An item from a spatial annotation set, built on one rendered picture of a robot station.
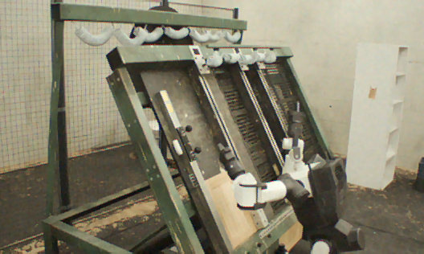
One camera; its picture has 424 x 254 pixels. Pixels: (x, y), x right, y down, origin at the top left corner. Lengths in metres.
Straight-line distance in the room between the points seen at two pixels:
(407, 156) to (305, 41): 2.78
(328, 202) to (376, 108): 4.01
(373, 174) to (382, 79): 1.35
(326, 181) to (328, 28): 5.88
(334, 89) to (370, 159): 2.02
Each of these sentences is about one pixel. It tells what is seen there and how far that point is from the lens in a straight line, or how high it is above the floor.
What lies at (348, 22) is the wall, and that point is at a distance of 7.68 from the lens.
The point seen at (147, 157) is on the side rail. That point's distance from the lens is 2.07.
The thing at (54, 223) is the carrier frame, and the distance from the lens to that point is 2.93.
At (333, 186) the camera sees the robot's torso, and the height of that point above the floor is 1.32.
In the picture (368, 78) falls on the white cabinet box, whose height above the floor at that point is 1.57.
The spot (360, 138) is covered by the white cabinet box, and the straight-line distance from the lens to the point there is 6.19.
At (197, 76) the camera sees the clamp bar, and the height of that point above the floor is 1.77.
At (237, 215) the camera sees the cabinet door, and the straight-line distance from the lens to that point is 2.44.
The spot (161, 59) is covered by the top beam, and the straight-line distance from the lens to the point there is 2.31.
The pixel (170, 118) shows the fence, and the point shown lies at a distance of 2.25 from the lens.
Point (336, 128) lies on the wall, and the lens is 7.84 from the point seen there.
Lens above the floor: 2.01
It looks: 13 degrees down
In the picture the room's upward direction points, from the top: 2 degrees clockwise
